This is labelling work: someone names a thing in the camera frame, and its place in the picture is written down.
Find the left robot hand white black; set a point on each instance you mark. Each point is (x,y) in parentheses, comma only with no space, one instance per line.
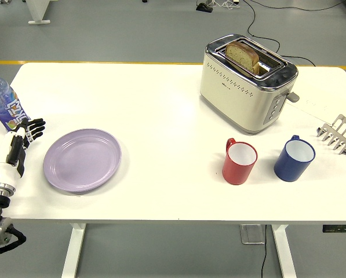
(4,162)

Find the purple plate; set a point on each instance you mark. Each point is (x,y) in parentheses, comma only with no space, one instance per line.
(83,160)

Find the blue drink bottle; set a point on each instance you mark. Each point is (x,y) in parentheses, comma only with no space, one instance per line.
(1,98)

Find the white table leg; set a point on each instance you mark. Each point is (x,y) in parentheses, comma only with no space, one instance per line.
(283,252)
(72,252)

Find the white furniture foot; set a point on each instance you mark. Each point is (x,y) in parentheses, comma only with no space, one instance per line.
(36,10)

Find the red mug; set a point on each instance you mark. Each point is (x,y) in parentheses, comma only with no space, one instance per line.
(236,173)

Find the cream silver toaster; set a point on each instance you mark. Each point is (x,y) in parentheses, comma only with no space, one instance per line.
(233,98)

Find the black floor device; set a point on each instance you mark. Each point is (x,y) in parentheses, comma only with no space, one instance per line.
(204,7)

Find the clear plastic holder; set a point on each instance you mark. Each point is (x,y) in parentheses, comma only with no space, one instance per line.
(252,234)

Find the bread slice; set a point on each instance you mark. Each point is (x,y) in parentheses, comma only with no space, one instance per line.
(240,55)

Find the blue mug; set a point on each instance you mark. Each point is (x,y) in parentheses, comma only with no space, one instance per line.
(288,171)

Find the white paper sheet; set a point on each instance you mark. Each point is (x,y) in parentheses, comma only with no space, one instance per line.
(314,101)

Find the metal toast rack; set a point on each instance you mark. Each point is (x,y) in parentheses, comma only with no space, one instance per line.
(342,143)

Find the black table control panel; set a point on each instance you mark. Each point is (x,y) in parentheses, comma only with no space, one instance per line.
(339,228)

